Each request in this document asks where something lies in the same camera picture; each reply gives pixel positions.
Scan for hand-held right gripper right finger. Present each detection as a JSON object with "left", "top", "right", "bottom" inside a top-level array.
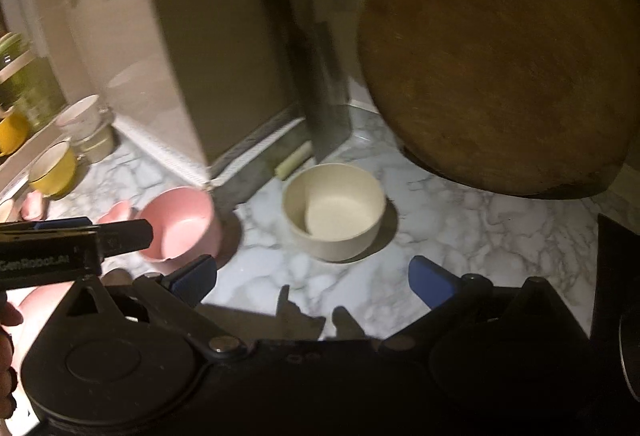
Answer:
[{"left": 379, "top": 256, "right": 577, "bottom": 360}]

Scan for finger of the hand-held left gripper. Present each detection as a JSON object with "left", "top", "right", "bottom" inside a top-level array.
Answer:
[
  {"left": 94, "top": 222, "right": 154, "bottom": 263},
  {"left": 0, "top": 217, "right": 96, "bottom": 243}
]

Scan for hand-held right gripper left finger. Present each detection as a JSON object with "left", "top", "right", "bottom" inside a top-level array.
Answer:
[{"left": 56, "top": 255, "right": 253, "bottom": 362}]

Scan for small pink rabbit dish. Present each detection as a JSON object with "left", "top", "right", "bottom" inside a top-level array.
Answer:
[
  {"left": 96, "top": 201, "right": 137, "bottom": 225},
  {"left": 20, "top": 191, "right": 45, "bottom": 221}
]

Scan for pink bowl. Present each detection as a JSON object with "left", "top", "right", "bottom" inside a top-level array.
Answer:
[{"left": 136, "top": 187, "right": 223, "bottom": 265}]

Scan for cream bowl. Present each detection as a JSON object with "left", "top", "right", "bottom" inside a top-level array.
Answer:
[{"left": 281, "top": 164, "right": 387, "bottom": 263}]

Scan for person's left hand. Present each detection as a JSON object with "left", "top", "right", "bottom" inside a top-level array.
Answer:
[{"left": 0, "top": 293, "right": 25, "bottom": 413}]

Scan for pink rabbit-shaped plate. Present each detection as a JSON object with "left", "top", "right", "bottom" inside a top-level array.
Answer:
[{"left": 14, "top": 285, "right": 76, "bottom": 357}]

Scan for yellow bowl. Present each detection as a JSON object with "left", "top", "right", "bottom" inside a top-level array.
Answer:
[{"left": 27, "top": 141, "right": 78, "bottom": 197}]

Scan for clear glass container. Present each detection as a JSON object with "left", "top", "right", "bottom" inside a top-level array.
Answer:
[{"left": 75, "top": 108, "right": 117, "bottom": 164}]

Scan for yellow mug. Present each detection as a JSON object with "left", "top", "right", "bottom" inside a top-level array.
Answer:
[{"left": 0, "top": 111, "right": 31, "bottom": 155}]

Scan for white dotted cup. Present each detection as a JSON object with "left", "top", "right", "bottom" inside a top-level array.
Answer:
[{"left": 55, "top": 94, "right": 103, "bottom": 131}]

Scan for green glass pitcher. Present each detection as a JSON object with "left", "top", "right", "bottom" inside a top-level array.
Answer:
[{"left": 0, "top": 32, "right": 66, "bottom": 131}]

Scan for pale cream cylinder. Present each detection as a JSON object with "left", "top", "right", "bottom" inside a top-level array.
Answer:
[{"left": 274, "top": 143, "right": 313, "bottom": 181}]

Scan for black gas stove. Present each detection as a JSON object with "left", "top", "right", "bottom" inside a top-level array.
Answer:
[{"left": 590, "top": 213, "right": 640, "bottom": 417}]

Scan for round wooden cutting board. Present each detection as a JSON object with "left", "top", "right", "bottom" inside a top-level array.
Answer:
[{"left": 357, "top": 0, "right": 640, "bottom": 199}]

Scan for dark handled cleaver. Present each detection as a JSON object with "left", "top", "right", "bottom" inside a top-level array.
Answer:
[{"left": 256, "top": 0, "right": 352, "bottom": 165}]

